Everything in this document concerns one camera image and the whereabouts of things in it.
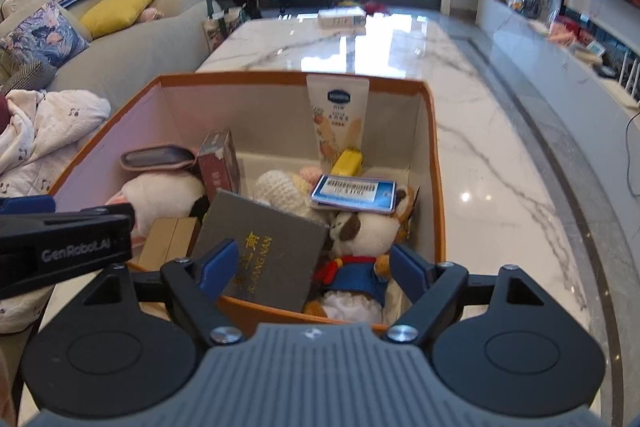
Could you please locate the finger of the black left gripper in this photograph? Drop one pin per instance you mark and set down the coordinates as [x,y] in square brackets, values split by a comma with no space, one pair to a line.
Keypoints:
[25,205]

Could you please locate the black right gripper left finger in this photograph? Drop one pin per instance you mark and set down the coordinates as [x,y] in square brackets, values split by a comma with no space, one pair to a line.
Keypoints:
[189,289]

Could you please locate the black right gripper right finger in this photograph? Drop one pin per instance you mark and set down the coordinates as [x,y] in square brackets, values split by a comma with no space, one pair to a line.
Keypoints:
[438,295]

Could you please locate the gold glitter box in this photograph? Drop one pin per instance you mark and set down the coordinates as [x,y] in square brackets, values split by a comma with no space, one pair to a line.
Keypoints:
[168,239]

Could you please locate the dark grey book gold lettering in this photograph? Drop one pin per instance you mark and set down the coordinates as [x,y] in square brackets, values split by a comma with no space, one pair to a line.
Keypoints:
[269,255]

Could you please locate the white panda ice-cream plush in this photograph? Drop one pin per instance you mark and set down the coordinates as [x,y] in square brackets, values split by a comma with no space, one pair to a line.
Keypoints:
[159,195]

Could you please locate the duck plush blue sailor outfit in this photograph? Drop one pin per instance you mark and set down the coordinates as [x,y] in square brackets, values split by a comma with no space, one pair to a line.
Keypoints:
[350,283]

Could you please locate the phone with barcode label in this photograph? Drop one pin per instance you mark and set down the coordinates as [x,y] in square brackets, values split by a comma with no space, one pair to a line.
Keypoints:
[355,194]

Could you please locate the red small carton box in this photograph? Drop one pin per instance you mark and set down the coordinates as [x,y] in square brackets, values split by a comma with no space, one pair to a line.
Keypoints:
[218,165]

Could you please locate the pink grey zip pouch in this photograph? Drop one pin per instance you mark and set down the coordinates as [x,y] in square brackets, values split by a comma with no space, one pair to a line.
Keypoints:
[158,158]

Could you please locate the crocheted cream bunny doll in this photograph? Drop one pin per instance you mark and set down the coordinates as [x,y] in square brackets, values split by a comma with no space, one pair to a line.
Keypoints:
[288,192]

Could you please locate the white vaseline cream tube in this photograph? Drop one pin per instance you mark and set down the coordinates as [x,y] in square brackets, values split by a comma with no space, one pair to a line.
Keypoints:
[339,108]

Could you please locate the white music-note quilt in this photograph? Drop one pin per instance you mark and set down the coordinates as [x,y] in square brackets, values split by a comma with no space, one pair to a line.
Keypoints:
[46,131]

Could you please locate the dark red cushion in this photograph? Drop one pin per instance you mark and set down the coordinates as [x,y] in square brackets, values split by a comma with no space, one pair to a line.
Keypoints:
[5,115]

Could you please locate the grey fabric sofa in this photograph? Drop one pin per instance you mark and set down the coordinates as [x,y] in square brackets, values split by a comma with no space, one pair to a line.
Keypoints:
[118,66]

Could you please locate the blue floral cushion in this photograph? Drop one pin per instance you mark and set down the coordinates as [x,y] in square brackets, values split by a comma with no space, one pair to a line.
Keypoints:
[46,36]

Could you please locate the orange cardboard storage box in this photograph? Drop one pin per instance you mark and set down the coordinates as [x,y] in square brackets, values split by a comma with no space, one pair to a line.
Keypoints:
[268,113]

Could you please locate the yellow pillow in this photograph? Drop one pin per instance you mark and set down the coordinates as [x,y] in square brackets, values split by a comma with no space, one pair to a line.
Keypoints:
[109,16]

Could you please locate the white tv cabinet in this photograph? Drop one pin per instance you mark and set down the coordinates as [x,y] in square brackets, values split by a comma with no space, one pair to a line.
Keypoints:
[587,104]

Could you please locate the printed shopping bag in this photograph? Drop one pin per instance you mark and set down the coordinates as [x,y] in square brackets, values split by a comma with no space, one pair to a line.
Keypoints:
[220,26]

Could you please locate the small white box on table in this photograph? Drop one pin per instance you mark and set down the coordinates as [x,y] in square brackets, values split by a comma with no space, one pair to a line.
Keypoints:
[344,17]

